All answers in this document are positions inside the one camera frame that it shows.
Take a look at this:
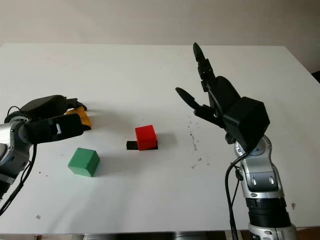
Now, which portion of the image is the yellow wooden block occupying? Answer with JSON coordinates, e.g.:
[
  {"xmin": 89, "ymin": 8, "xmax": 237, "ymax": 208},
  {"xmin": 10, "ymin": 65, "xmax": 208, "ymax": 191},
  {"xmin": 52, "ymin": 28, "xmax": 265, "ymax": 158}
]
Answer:
[{"xmin": 63, "ymin": 106, "xmax": 93, "ymax": 132}]

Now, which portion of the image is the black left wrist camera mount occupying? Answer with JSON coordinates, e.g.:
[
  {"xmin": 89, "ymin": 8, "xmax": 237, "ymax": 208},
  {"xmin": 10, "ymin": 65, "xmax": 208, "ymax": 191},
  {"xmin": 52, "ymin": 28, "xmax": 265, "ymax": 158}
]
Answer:
[{"xmin": 23, "ymin": 113, "xmax": 84, "ymax": 145}]

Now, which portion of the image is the red wooden block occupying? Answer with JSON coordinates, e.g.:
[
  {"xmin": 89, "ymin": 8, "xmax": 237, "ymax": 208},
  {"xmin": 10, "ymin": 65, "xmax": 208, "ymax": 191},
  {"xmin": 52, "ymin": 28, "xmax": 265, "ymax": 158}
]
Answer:
[{"xmin": 134, "ymin": 124, "xmax": 158, "ymax": 152}]

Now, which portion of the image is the green wooden block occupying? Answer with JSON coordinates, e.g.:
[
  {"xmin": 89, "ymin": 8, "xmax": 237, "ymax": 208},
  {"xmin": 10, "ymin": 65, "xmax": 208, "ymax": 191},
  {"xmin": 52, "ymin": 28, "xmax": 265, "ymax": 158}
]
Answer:
[{"xmin": 67, "ymin": 147, "xmax": 101, "ymax": 178}]

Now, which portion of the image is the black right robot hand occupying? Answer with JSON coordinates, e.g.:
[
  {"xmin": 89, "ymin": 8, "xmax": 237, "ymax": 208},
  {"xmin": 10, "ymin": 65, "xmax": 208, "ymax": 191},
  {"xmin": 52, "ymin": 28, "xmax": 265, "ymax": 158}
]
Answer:
[{"xmin": 175, "ymin": 42, "xmax": 245, "ymax": 136}]

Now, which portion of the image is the black tape patch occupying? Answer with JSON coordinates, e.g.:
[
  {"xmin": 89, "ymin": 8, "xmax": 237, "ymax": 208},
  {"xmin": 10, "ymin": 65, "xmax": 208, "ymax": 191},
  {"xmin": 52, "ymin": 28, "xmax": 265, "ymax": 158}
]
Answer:
[{"xmin": 126, "ymin": 140, "xmax": 159, "ymax": 152}]

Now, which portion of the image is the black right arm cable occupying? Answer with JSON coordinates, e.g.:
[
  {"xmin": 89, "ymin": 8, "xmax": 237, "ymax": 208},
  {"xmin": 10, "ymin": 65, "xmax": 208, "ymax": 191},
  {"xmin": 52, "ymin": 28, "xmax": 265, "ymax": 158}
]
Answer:
[{"xmin": 206, "ymin": 86, "xmax": 251, "ymax": 240}]

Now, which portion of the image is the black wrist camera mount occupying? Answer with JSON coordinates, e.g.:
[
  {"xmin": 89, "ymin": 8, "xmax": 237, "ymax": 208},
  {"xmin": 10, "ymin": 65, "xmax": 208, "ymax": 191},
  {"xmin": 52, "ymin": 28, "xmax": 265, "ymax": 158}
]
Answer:
[
  {"xmin": 221, "ymin": 96, "xmax": 271, "ymax": 152},
  {"xmin": 23, "ymin": 113, "xmax": 84, "ymax": 145}
]

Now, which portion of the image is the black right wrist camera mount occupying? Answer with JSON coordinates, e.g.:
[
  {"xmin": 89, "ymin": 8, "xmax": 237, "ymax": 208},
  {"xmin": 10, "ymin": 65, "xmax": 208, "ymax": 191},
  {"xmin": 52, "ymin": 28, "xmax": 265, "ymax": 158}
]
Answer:
[{"xmin": 221, "ymin": 96, "xmax": 271, "ymax": 152}]

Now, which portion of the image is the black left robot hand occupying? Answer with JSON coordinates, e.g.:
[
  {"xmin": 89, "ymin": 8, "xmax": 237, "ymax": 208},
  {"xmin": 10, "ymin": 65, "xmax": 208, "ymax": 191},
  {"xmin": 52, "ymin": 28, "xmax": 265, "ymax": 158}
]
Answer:
[{"xmin": 19, "ymin": 94, "xmax": 88, "ymax": 123}]

